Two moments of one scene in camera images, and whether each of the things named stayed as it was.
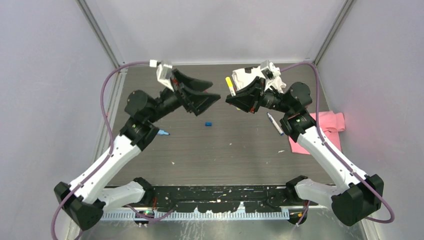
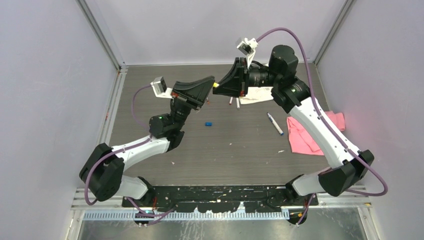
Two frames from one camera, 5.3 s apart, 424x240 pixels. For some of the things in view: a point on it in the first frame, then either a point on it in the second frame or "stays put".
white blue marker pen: x=272 y=120 stays put
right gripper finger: x=245 y=102 to x=230 y=85
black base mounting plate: x=220 y=199 stays put
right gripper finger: x=254 y=87 to x=239 y=69
